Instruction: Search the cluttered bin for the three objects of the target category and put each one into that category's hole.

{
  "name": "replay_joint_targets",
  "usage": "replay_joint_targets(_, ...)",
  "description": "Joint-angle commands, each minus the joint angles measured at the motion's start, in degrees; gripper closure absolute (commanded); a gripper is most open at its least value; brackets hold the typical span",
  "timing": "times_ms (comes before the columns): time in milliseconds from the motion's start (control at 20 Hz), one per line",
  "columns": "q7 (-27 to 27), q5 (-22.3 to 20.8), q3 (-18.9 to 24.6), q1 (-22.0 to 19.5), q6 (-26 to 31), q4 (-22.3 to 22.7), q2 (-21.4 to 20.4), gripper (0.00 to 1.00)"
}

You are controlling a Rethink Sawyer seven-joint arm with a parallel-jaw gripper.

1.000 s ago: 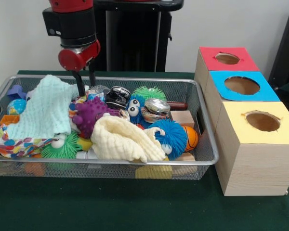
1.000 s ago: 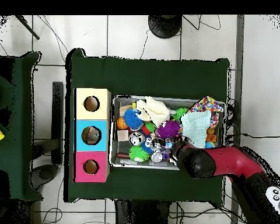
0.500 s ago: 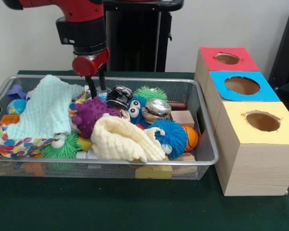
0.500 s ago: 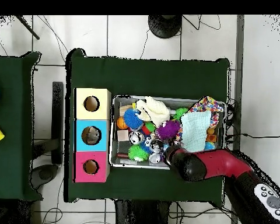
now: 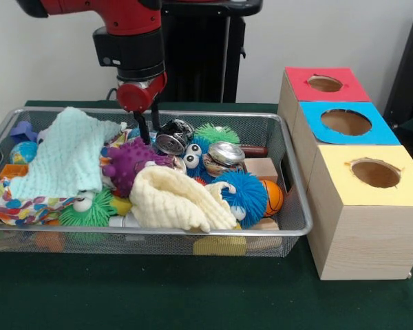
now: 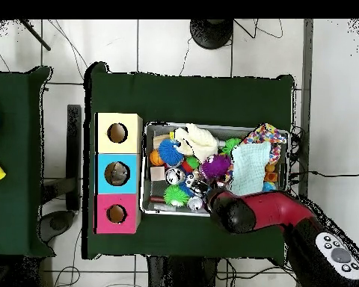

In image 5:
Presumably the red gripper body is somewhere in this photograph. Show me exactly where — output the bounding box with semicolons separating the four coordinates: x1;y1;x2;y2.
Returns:
116;71;168;113

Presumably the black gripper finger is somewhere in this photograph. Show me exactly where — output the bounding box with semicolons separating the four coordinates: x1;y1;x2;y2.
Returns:
150;101;161;132
133;110;152;146

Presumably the wooden three-hole sorting box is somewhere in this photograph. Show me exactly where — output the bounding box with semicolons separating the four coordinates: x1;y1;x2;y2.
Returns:
277;66;413;281

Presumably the purple spiky rubber toy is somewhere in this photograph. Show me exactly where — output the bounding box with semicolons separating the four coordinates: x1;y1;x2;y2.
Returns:
101;137;180;198

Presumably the blue spiky ball with eyes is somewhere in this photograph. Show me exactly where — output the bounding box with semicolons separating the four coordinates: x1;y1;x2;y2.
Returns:
182;136;211;179

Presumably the green spiky rubber ball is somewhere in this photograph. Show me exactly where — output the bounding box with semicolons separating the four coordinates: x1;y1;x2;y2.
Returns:
194;122;240;145

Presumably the crushed silver can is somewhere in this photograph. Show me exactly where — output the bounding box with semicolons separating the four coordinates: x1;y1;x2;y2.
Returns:
202;140;246;176

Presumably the mint green knitted cloth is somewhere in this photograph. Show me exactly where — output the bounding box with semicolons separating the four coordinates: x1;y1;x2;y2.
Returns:
9;106;123;201

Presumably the blue spiky rubber ball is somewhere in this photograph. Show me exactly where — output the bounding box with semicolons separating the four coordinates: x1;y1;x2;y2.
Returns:
213;170;268;229

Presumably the small globe ball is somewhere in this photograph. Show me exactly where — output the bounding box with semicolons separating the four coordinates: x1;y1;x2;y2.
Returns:
9;141;39;165

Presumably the orange toy basketball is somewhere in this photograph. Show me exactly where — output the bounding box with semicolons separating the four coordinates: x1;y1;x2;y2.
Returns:
261;179;284;217

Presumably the colourful dotted cloth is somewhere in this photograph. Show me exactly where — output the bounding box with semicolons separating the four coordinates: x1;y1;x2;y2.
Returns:
0;130;131;227

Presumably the dark green tablecloth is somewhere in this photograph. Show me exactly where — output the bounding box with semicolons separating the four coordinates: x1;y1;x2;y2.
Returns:
0;99;413;330

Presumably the black flat panel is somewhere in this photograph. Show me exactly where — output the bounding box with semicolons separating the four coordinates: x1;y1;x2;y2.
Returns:
383;5;413;128

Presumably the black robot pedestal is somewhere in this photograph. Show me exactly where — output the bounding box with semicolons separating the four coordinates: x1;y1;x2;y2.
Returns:
160;0;264;104

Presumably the silver wire mesh bin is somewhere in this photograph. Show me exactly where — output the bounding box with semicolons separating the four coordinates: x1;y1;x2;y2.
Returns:
0;107;313;259

